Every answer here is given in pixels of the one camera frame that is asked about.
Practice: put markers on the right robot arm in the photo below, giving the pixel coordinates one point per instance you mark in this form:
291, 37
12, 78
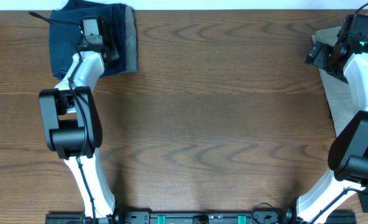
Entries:
347, 173

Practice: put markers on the khaki beige shorts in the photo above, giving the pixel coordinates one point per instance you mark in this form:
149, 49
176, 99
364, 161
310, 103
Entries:
346, 99

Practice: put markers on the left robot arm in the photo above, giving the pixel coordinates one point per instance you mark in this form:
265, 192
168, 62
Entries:
73, 128

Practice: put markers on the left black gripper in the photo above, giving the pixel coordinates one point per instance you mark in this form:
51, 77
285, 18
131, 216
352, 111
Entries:
111, 50

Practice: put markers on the folded grey shorts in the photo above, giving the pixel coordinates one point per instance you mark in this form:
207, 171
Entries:
131, 40

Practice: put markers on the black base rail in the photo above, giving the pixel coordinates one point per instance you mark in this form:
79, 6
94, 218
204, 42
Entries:
262, 215

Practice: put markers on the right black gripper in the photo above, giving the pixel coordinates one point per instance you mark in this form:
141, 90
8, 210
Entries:
317, 53

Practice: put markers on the navy blue shorts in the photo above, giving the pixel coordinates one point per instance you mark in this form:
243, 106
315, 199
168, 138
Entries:
60, 47

